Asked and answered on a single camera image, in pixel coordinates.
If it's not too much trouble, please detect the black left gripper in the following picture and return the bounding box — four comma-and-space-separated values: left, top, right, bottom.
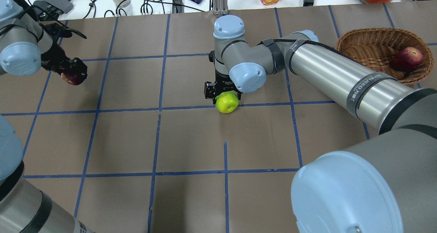
41, 43, 88, 79

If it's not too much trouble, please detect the aluminium frame post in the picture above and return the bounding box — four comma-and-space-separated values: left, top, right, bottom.
211, 0, 228, 16

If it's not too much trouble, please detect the dark red apple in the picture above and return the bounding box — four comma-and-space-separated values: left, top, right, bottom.
61, 73, 86, 86

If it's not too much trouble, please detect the green apple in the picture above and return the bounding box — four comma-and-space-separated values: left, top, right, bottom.
215, 91, 239, 114

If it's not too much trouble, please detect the red yellow apple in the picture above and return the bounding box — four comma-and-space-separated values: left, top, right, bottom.
390, 47, 423, 72

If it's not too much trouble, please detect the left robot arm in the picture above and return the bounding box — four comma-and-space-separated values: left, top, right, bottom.
0, 0, 92, 233

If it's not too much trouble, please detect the wicker basket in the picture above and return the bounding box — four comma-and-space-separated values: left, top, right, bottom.
335, 28, 435, 85

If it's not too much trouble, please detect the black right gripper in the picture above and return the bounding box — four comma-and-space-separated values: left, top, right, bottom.
204, 69, 242, 101

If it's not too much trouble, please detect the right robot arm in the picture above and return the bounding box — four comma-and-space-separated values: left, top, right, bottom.
205, 15, 436, 233

